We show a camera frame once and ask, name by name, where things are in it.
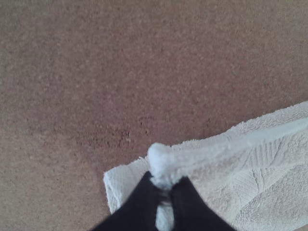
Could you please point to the pale towel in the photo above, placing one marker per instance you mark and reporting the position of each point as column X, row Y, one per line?
column 240, row 183

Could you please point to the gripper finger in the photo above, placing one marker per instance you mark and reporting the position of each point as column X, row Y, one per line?
column 190, row 209
column 137, row 207

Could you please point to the cork mat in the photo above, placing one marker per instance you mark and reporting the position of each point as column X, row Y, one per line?
column 120, row 72

